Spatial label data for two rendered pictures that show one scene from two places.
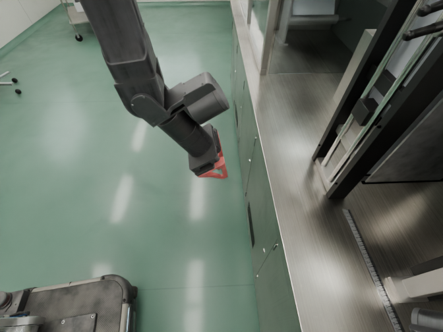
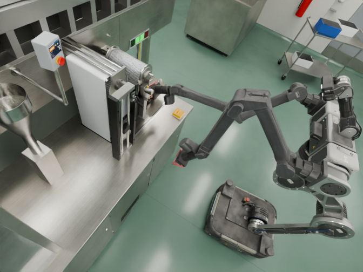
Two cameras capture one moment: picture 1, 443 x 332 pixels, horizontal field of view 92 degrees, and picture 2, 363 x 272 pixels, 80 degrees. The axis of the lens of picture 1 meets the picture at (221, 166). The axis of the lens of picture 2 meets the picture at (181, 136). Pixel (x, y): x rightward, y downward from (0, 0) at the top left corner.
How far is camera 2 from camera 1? 121 cm
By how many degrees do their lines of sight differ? 75
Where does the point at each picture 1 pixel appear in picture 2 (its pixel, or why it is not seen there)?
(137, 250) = (197, 257)
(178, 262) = (176, 231)
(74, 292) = (235, 236)
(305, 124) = (96, 178)
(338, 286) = (159, 127)
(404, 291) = (145, 116)
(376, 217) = not seen: hidden behind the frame
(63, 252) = not seen: outside the picture
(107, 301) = (220, 221)
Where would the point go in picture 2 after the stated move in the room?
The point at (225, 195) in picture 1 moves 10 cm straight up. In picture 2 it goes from (116, 260) to (115, 259)
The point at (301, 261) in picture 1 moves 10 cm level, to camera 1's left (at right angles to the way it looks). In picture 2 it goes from (162, 137) to (174, 144)
